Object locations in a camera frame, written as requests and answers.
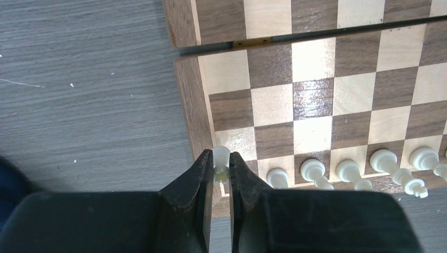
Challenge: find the wooden chess board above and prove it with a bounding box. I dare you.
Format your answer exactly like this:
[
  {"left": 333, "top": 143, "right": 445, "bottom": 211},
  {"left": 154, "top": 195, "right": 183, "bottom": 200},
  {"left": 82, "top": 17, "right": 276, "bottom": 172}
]
[{"left": 162, "top": 0, "right": 447, "bottom": 219}]

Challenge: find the white rook chess piece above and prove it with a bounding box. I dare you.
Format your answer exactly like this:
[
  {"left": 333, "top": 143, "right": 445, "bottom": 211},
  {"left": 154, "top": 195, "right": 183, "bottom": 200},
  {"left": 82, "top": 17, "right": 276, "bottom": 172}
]
[{"left": 211, "top": 145, "right": 231, "bottom": 183}]

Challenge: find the white knight chess piece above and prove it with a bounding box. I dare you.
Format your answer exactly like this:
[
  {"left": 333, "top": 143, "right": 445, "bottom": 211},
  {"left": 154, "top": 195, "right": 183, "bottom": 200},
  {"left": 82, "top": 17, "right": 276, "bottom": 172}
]
[{"left": 266, "top": 168, "right": 289, "bottom": 189}]

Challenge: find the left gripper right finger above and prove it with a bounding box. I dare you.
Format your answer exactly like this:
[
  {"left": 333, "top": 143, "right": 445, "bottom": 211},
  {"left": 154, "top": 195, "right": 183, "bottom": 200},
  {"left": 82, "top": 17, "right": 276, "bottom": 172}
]
[{"left": 229, "top": 152, "right": 279, "bottom": 252}]

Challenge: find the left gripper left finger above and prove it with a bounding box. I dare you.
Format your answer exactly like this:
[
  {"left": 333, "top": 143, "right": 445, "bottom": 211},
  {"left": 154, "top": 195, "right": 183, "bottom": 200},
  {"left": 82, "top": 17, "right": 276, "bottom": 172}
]
[{"left": 154, "top": 149, "right": 213, "bottom": 252}]

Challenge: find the dark blue cloth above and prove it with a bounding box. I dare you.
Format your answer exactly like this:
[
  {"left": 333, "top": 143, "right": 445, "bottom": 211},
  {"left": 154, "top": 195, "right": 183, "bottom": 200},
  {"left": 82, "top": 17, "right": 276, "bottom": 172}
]
[{"left": 1, "top": 156, "right": 42, "bottom": 231}]

